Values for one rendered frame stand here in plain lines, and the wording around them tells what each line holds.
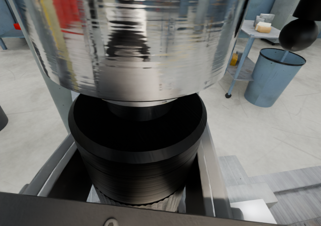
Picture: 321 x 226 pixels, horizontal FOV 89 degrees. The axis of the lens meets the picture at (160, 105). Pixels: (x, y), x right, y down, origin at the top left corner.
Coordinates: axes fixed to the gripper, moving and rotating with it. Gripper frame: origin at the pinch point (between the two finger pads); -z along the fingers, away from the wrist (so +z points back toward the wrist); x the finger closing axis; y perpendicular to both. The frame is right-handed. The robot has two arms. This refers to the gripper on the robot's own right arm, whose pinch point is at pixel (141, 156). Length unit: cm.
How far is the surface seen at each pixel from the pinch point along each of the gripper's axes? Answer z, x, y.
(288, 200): -13.7, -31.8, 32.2
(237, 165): -16.8, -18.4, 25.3
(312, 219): -10.4, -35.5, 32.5
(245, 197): -8.3, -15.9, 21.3
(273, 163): -88, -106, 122
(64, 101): -30.9, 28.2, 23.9
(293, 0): -437, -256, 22
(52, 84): -30.5, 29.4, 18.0
